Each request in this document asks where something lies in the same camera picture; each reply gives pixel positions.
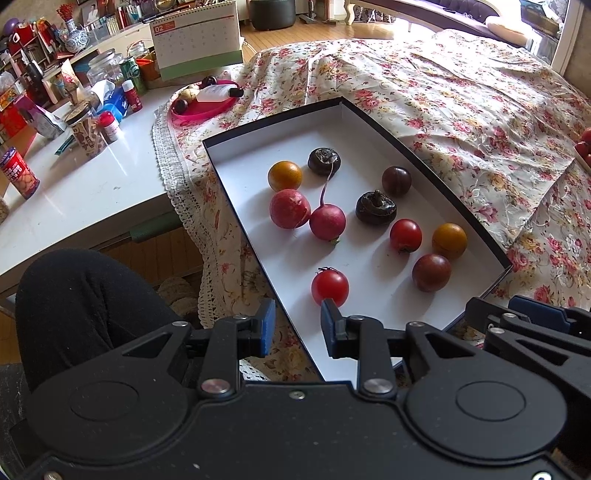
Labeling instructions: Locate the white box with dark rim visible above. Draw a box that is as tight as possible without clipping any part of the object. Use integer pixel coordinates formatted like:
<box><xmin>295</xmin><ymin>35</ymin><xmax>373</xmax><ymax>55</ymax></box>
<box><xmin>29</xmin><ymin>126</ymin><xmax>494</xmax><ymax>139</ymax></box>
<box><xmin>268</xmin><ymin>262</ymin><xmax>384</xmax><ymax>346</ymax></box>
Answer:
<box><xmin>202</xmin><ymin>97</ymin><xmax>514</xmax><ymax>384</ymax></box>

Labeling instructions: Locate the person's leg in black pants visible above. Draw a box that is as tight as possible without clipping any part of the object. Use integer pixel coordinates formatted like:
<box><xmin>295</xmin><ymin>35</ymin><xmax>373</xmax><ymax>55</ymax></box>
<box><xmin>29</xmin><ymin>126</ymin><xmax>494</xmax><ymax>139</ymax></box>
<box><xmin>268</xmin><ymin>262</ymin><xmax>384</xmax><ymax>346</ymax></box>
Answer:
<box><xmin>15</xmin><ymin>249</ymin><xmax>205</xmax><ymax>393</ymax></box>

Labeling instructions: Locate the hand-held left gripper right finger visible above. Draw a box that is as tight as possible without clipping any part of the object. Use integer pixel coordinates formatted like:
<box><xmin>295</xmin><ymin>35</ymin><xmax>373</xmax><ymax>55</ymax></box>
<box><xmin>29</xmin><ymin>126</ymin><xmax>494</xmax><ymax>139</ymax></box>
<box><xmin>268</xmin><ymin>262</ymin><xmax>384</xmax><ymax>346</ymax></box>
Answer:
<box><xmin>320</xmin><ymin>298</ymin><xmax>476</xmax><ymax>400</ymax></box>

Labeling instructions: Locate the red bottle with white cap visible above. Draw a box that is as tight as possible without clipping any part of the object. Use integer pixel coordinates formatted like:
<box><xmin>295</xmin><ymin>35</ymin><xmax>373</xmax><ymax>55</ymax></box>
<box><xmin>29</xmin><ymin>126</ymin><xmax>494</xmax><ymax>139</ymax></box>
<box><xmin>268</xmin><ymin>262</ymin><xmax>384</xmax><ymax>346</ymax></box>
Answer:
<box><xmin>122</xmin><ymin>80</ymin><xmax>144</xmax><ymax>114</ymax></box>

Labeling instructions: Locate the white sofa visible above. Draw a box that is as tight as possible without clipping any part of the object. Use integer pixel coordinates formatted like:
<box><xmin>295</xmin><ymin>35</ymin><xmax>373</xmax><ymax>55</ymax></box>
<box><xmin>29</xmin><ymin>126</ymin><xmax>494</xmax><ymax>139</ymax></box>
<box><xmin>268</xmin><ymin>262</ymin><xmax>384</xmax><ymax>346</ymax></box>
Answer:
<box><xmin>344</xmin><ymin>0</ymin><xmax>541</xmax><ymax>47</ymax></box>

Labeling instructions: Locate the black round stool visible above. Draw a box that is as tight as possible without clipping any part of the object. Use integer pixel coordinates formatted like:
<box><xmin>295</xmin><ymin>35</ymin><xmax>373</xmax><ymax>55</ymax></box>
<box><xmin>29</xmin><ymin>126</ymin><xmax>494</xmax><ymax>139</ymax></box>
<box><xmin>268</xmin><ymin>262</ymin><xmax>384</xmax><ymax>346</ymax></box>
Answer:
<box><xmin>249</xmin><ymin>0</ymin><xmax>296</xmax><ymax>32</ymax></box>

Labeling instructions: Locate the red can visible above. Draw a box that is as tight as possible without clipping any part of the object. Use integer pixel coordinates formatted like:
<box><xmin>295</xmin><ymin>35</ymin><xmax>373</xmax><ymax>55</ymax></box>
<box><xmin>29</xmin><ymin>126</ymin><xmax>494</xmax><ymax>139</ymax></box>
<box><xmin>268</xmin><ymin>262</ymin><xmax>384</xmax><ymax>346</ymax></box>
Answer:
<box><xmin>0</xmin><ymin>147</ymin><xmax>40</xmax><ymax>200</ymax></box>

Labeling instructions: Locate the beige knit slipper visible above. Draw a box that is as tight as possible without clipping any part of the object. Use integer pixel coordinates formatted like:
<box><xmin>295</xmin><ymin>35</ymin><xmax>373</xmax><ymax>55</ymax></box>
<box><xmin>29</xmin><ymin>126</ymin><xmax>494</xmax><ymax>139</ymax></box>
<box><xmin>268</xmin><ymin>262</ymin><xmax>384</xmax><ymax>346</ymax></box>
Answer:
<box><xmin>157</xmin><ymin>276</ymin><xmax>200</xmax><ymax>319</ymax></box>

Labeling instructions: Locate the white lace cloth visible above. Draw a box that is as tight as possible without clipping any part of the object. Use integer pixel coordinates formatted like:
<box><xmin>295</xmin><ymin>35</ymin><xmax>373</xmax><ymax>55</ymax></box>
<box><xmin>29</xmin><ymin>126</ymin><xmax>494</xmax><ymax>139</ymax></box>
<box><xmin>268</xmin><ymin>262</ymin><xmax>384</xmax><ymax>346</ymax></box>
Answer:
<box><xmin>151</xmin><ymin>99</ymin><xmax>324</xmax><ymax>384</ymax></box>

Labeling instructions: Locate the pink round fruit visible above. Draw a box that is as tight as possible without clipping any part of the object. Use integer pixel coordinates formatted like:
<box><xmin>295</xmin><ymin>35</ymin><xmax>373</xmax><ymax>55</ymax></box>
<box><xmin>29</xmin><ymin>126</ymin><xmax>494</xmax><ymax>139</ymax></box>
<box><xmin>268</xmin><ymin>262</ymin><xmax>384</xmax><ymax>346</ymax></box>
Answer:
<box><xmin>269</xmin><ymin>188</ymin><xmax>311</xmax><ymax>230</ymax></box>

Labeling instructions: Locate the blue and white vase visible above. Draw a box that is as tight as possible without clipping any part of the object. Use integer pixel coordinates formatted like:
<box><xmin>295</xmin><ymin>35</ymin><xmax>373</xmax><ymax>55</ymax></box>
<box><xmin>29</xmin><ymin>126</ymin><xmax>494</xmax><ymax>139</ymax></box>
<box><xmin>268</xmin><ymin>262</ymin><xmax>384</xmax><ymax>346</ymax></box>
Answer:
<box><xmin>58</xmin><ymin>18</ymin><xmax>90</xmax><ymax>54</ymax></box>

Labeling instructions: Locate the pink tray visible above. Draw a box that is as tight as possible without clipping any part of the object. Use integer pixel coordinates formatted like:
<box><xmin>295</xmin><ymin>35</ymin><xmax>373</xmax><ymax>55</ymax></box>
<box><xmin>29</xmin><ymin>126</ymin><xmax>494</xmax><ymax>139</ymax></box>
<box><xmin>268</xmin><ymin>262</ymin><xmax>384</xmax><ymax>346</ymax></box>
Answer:
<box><xmin>170</xmin><ymin>79</ymin><xmax>242</xmax><ymax>123</ymax></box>

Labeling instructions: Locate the red radish with root tail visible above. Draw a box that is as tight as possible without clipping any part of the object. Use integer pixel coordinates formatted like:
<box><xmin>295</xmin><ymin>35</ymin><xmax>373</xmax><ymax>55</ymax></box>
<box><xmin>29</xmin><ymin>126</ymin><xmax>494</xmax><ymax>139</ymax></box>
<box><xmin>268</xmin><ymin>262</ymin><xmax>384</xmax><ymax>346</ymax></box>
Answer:
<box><xmin>308</xmin><ymin>161</ymin><xmax>347</xmax><ymax>245</ymax></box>

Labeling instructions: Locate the blue tissue pack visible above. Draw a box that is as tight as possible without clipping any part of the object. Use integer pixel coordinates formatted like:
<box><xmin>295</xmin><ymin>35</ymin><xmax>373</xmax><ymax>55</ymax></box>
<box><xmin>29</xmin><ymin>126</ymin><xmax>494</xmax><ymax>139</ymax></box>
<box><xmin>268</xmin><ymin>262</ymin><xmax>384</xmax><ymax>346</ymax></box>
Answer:
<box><xmin>99</xmin><ymin>88</ymin><xmax>129</xmax><ymax>121</ymax></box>

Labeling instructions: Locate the desk calendar with green base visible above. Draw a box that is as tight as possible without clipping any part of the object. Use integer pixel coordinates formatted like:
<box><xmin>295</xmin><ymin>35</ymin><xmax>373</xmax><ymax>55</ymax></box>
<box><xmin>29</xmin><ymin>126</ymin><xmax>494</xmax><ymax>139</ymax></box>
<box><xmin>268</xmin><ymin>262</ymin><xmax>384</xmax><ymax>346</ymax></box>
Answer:
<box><xmin>150</xmin><ymin>0</ymin><xmax>245</xmax><ymax>83</ymax></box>

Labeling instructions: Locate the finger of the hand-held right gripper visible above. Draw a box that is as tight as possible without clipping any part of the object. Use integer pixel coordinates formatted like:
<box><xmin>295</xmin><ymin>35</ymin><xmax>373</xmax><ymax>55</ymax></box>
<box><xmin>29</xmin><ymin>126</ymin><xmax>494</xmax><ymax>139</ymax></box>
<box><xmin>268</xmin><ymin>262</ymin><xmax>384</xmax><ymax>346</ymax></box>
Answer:
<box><xmin>465</xmin><ymin>297</ymin><xmax>591</xmax><ymax>407</ymax></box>
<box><xmin>509</xmin><ymin>294</ymin><xmax>591</xmax><ymax>343</ymax></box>

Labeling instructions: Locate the printed snack bag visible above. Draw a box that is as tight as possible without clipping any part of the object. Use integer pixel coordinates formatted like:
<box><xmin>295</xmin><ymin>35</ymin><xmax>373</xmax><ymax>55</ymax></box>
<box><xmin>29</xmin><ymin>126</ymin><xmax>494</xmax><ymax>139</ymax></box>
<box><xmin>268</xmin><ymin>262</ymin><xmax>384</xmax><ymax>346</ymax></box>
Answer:
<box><xmin>14</xmin><ymin>95</ymin><xmax>68</xmax><ymax>139</ymax></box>

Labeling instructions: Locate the small bottle with red cap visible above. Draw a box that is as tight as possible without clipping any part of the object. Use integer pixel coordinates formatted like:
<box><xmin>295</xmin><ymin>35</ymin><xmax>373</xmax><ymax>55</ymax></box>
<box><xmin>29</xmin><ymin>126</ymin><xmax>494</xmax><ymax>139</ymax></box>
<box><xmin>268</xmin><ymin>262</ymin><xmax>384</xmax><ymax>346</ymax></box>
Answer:
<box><xmin>99</xmin><ymin>111</ymin><xmax>123</xmax><ymax>144</ymax></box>

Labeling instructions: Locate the white bottle with black cap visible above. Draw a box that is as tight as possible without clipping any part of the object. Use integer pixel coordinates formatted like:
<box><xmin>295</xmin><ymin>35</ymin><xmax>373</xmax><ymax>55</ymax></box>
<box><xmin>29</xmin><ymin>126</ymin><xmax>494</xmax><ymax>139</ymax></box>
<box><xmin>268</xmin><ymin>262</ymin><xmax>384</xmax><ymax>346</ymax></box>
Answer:
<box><xmin>196</xmin><ymin>83</ymin><xmax>245</xmax><ymax>103</ymax></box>

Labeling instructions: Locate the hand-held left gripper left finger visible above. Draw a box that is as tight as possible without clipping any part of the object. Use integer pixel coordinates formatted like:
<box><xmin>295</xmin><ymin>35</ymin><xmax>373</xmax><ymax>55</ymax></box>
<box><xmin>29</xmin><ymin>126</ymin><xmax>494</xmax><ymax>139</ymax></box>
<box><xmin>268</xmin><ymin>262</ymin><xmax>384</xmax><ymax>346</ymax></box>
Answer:
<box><xmin>121</xmin><ymin>298</ymin><xmax>277</xmax><ymax>400</ymax></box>

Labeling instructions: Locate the red cherry tomato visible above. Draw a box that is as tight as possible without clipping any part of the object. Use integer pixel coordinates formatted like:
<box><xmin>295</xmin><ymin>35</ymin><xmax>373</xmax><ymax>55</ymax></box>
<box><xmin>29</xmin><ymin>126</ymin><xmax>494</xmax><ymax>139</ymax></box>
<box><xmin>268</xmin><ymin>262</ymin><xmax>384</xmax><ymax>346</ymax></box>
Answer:
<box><xmin>311</xmin><ymin>267</ymin><xmax>350</xmax><ymax>308</ymax></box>
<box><xmin>389</xmin><ymin>219</ymin><xmax>423</xmax><ymax>254</ymax></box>

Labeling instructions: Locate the glass jar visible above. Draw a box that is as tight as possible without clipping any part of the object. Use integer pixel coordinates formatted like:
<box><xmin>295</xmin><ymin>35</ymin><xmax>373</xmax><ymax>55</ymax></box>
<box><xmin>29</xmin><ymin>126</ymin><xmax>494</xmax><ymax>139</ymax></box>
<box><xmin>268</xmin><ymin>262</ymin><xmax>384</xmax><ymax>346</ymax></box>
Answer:
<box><xmin>87</xmin><ymin>50</ymin><xmax>124</xmax><ymax>86</ymax></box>

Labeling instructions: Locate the orange cherry tomato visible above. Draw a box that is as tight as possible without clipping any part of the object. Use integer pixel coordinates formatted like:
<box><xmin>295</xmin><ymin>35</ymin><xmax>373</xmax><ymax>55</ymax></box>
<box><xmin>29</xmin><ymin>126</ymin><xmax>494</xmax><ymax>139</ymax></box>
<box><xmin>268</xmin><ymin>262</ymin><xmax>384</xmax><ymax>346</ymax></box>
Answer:
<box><xmin>431</xmin><ymin>222</ymin><xmax>468</xmax><ymax>259</ymax></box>
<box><xmin>267</xmin><ymin>160</ymin><xmax>304</xmax><ymax>192</ymax></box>

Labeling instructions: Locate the floral tablecloth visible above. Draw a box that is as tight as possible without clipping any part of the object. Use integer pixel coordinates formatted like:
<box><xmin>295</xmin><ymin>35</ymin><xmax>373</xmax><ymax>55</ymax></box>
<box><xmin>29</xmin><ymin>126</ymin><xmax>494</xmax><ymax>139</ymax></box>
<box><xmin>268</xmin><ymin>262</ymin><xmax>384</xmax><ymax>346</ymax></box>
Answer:
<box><xmin>152</xmin><ymin>39</ymin><xmax>591</xmax><ymax>384</ymax></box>

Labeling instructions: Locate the wicker basket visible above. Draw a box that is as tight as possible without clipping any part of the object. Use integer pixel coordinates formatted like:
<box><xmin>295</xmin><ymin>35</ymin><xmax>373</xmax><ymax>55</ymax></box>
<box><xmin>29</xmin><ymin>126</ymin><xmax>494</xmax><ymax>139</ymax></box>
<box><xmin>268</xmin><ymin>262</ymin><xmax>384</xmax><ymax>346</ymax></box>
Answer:
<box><xmin>571</xmin><ymin>138</ymin><xmax>591</xmax><ymax>174</ymax></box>

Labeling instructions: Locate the dark purple cherry tomato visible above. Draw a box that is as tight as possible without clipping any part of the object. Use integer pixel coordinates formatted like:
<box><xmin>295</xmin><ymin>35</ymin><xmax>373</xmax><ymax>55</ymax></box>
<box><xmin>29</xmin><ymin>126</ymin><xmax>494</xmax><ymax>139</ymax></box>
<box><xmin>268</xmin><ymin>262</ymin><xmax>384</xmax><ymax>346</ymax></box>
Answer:
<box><xmin>381</xmin><ymin>166</ymin><xmax>413</xmax><ymax>197</ymax></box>
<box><xmin>412</xmin><ymin>253</ymin><xmax>452</xmax><ymax>293</ymax></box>

